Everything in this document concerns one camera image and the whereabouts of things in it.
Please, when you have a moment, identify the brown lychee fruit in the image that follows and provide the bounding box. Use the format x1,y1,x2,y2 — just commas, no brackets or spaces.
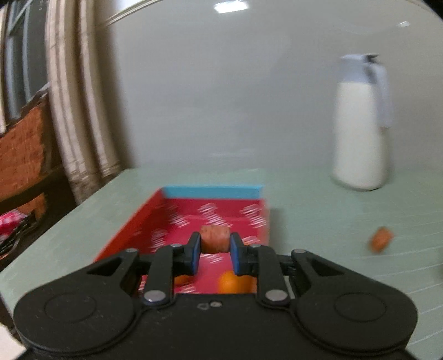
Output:
200,225,231,253

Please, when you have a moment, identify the brown fruit on table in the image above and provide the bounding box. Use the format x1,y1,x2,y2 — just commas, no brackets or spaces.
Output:
369,227,395,253

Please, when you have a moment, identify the orange tangerine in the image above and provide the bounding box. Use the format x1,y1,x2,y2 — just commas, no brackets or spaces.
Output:
173,275,193,287
217,271,257,294

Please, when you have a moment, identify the red white cloth bag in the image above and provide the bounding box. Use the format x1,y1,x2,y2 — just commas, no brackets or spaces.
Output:
0,210,26,237

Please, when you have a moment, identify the red cardboard box tray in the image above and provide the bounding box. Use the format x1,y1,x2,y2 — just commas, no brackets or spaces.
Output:
96,185,269,294

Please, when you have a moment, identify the wooden bench orange cushion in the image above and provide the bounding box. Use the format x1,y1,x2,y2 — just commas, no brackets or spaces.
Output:
0,88,78,263

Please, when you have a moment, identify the beige curtain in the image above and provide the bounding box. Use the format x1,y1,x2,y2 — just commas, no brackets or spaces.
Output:
45,1,121,203

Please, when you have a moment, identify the white thermos jug grey lid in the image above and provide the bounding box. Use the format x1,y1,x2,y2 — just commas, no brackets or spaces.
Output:
332,54,393,191

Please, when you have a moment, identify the window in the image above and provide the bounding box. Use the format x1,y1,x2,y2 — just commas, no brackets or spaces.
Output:
1,0,48,131

